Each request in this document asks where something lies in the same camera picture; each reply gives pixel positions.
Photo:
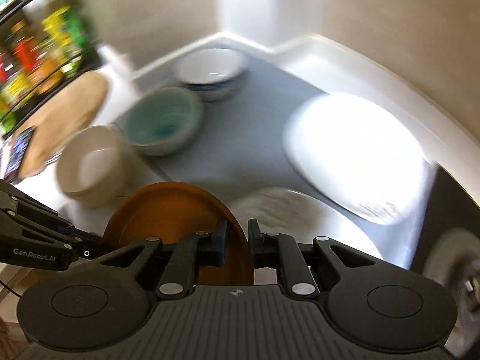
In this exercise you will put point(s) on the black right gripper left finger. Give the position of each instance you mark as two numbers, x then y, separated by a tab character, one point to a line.
185	258

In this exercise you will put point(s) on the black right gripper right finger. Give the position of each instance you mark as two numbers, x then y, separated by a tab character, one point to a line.
323	269

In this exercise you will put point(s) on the brown round plate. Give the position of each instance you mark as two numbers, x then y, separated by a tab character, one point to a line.
171	210

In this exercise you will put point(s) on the white square floral plate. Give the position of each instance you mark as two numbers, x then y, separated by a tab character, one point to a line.
358	155

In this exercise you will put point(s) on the white bowl blue pattern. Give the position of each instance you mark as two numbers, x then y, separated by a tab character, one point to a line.
214	73

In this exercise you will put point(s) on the white round floral plate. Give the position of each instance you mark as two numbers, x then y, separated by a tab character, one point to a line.
301	216

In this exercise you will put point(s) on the smartphone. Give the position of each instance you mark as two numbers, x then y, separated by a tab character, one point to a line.
17	154

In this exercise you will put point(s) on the cream ceramic bowl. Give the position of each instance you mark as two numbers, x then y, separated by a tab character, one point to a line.
91	168

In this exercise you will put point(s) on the grey counter mat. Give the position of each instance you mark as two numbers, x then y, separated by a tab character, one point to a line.
238	150

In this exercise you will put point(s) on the wooden cutting board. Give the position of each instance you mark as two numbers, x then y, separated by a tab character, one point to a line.
66	113

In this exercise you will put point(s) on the teal glazed bowl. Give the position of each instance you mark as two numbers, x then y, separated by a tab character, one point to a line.
164	121

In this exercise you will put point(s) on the silver gas burner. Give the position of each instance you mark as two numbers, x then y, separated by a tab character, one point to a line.
454	263

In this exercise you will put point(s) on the black glass stove top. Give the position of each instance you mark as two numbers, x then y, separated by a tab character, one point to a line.
448	207

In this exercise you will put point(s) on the black wire spice rack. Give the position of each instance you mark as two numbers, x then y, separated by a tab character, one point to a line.
45	45

